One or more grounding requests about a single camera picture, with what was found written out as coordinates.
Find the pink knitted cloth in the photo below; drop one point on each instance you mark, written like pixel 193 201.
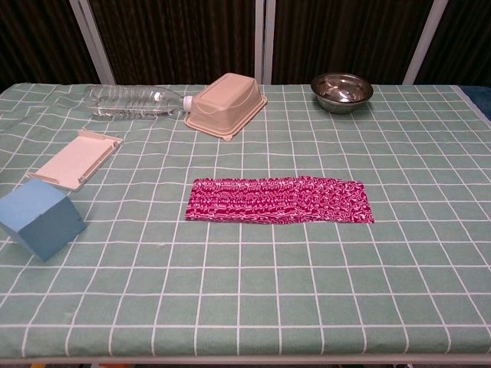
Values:
pixel 249 201

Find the beige plastic food container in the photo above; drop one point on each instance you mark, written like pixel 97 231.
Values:
pixel 224 103

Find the green grid tablecloth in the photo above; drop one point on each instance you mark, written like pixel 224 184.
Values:
pixel 245 291

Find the stainless steel bowl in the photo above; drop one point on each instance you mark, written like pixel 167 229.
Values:
pixel 341 94

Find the clear plastic water bottle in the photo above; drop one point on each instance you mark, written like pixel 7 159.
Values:
pixel 126 101

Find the cream plastic container lid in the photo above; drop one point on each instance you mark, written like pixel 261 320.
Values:
pixel 73 161

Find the blue foam block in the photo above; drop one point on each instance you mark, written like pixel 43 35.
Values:
pixel 38 218

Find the dark blue table cover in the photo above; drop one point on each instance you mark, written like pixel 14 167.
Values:
pixel 479 103

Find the white partition post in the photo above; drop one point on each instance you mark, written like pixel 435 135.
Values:
pixel 264 38
pixel 424 42
pixel 92 42

